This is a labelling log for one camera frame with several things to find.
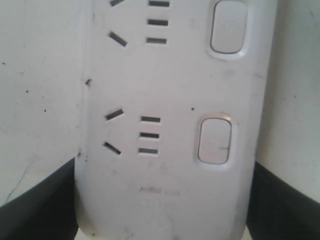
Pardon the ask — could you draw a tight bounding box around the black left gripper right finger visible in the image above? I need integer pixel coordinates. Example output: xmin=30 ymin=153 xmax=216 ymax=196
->
xmin=246 ymin=162 xmax=320 ymax=240

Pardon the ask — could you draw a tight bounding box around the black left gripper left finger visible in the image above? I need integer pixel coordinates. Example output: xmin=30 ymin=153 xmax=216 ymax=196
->
xmin=0 ymin=159 xmax=79 ymax=240

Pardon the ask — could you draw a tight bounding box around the white five-outlet power strip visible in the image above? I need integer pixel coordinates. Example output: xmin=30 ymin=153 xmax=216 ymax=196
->
xmin=75 ymin=0 xmax=278 ymax=240

